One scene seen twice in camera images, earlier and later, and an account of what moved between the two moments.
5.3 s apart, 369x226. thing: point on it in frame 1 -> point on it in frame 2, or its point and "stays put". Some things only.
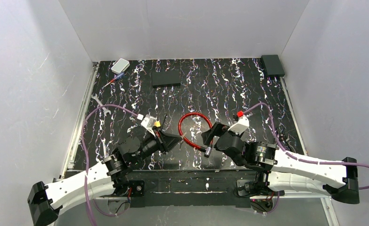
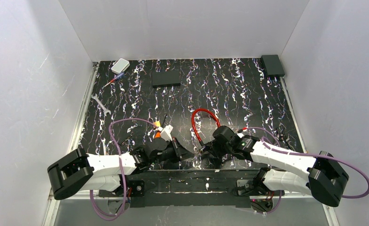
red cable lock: (208, 150) -> (202, 146)
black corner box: (273, 65) stays put
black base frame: (191, 188) stays put
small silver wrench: (103, 141) stays put
